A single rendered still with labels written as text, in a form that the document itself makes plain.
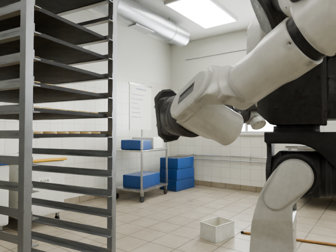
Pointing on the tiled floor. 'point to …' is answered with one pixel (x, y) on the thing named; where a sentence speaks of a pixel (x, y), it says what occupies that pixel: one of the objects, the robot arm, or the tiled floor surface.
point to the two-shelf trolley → (142, 173)
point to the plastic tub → (217, 229)
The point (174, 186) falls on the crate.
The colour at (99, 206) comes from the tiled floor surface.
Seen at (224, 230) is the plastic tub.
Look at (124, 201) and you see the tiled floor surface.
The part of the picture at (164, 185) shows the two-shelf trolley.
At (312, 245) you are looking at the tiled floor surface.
